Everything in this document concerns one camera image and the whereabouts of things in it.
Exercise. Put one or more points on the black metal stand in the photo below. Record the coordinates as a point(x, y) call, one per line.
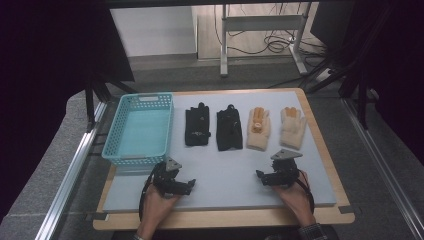
point(360, 66)

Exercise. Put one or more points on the light blue plastic basket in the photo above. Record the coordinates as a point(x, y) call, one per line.
point(143, 133)

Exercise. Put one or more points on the person's right hand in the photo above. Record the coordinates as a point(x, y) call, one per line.
point(300, 203)

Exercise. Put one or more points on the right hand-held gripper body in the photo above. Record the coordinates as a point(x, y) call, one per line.
point(285, 171)

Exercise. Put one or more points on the person's left hand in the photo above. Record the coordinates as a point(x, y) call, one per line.
point(155, 210)

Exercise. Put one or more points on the white power strip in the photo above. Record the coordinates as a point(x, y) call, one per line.
point(322, 75)

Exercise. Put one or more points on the grey metal desk frame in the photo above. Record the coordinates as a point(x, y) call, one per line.
point(263, 22)

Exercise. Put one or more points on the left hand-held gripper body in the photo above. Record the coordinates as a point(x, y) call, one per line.
point(166, 181)

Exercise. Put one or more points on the cream glove yellow fingertips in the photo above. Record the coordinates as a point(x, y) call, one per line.
point(292, 130)

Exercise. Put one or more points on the cream glove with round tag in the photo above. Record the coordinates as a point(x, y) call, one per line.
point(258, 138)

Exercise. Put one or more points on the black tripod legs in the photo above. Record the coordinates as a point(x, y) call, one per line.
point(100, 90)

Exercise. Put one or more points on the dark curtain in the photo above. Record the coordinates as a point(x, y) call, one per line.
point(403, 73)
point(43, 83)

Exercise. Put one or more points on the aluminium rail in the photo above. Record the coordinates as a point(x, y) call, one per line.
point(73, 170)
point(383, 166)

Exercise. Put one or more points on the black glove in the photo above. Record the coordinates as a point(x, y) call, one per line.
point(196, 126)
point(229, 130)

